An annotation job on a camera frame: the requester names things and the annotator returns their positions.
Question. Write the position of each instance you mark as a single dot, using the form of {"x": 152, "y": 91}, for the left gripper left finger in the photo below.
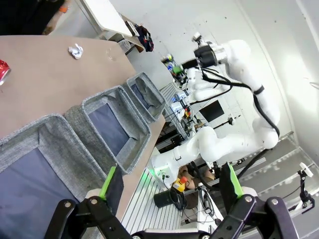
{"x": 97, "y": 211}

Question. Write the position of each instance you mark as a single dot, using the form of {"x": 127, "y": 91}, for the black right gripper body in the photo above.
{"x": 207, "y": 56}

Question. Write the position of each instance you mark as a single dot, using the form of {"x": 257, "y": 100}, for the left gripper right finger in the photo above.
{"x": 249, "y": 214}

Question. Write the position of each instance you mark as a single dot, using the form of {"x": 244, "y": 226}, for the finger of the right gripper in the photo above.
{"x": 189, "y": 66}

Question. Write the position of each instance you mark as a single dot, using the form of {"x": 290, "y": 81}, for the white paper ball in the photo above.
{"x": 76, "y": 51}

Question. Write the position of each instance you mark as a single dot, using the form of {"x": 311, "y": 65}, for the crushed red can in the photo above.
{"x": 3, "y": 71}

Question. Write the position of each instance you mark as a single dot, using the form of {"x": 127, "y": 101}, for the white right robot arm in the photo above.
{"x": 239, "y": 144}

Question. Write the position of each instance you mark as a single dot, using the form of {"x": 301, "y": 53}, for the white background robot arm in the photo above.
{"x": 204, "y": 88}

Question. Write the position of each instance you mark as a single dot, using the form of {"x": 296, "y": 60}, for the person's left hand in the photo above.
{"x": 53, "y": 23}

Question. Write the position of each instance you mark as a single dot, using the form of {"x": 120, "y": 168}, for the black power adapter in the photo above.
{"x": 207, "y": 203}

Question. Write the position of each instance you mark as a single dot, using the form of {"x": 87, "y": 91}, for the black flat panel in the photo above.
{"x": 211, "y": 111}

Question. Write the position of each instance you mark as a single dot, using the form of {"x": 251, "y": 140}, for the dark blue patterned cloth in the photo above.
{"x": 145, "y": 38}

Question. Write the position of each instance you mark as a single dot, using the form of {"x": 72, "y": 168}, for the grey fabric basket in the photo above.
{"x": 149, "y": 99}
{"x": 109, "y": 127}
{"x": 25, "y": 189}

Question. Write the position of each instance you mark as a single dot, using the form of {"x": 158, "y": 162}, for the black cylindrical cup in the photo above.
{"x": 164, "y": 199}

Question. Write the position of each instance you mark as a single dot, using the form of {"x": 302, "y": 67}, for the yellow emergency stop button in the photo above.
{"x": 180, "y": 184}

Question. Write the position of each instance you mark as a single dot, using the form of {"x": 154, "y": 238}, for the white background table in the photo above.
{"x": 107, "y": 17}

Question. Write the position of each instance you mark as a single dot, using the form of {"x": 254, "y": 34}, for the person's black trousers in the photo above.
{"x": 25, "y": 15}

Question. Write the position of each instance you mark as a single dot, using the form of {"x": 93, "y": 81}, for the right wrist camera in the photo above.
{"x": 197, "y": 37}

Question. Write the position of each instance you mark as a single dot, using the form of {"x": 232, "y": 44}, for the slatted aluminium base plate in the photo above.
{"x": 147, "y": 206}

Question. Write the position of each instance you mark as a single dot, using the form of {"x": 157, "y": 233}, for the small black camera stand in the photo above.
{"x": 306, "y": 189}

